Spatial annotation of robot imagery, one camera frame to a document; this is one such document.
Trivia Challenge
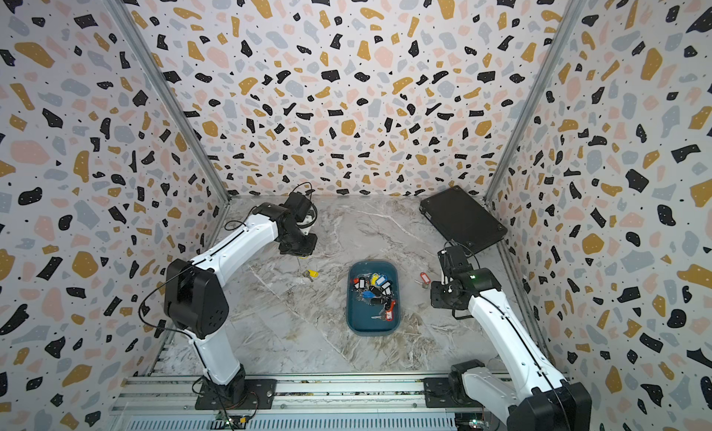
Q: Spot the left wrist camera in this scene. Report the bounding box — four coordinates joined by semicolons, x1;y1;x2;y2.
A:
283;192;318;225

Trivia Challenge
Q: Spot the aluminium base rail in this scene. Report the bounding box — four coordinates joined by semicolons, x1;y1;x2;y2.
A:
109;373;506;430

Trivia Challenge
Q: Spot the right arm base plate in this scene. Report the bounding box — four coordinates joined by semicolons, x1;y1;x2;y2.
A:
423;377;482;409

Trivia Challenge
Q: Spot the yellow tag key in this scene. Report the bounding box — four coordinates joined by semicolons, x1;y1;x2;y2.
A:
303;270;319;281

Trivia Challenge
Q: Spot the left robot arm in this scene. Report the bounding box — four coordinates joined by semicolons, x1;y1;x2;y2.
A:
163;194;318;404

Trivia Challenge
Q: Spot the right aluminium corner post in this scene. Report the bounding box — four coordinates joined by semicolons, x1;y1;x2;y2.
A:
484;0;586;204

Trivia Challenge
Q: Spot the red tag key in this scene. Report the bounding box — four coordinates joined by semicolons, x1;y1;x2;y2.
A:
420;273;432;288

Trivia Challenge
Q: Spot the left aluminium corner post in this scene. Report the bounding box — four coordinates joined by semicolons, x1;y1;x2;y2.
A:
101;0;230;203

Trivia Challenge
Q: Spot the aluminium corner post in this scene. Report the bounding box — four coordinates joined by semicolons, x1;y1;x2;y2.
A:
484;0;586;204
101;0;230;203

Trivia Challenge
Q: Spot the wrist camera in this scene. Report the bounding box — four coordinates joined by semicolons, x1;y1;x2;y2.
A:
438;245;474;285
283;192;318;225

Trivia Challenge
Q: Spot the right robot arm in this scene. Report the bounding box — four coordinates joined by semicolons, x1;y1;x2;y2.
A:
430;269;593;430

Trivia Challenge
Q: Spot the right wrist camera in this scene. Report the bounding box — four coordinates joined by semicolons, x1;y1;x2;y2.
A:
438;245;474;285

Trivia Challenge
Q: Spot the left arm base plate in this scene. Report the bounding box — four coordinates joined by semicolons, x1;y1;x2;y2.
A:
195;377;277;411

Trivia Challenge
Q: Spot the black laptop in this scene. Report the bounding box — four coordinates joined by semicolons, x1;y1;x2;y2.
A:
419;186;507;254

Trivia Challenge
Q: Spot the pile of keys in box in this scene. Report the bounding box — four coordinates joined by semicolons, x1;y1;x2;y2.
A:
352;273;397;322

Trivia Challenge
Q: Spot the teal storage box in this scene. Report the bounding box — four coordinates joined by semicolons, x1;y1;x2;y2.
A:
346;260;401;336

